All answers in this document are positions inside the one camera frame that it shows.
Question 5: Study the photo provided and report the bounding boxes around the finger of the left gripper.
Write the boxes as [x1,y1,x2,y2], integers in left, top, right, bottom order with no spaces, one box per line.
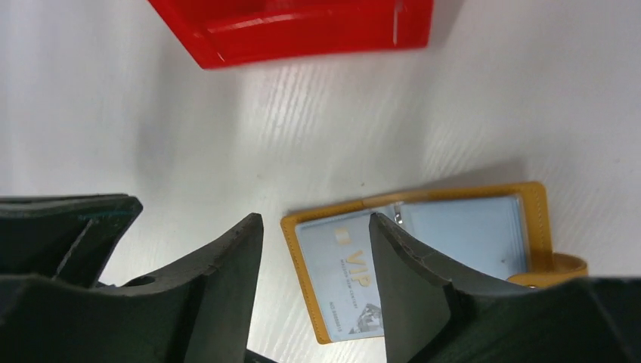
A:
[1,194,143,288]

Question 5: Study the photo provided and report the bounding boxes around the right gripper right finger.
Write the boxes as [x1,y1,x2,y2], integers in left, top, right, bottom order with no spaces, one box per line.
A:
[369,213,640,362]

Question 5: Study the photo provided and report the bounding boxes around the yellow leather card holder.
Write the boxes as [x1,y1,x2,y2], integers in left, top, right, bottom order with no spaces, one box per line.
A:
[280,181,588,344]

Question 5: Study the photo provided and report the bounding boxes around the red plastic bin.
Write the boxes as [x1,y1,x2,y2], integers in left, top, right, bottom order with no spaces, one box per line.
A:
[150,0,435,70]

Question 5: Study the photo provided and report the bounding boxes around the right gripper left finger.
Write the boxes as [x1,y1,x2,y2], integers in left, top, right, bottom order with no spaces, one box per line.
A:
[1,213,264,362]

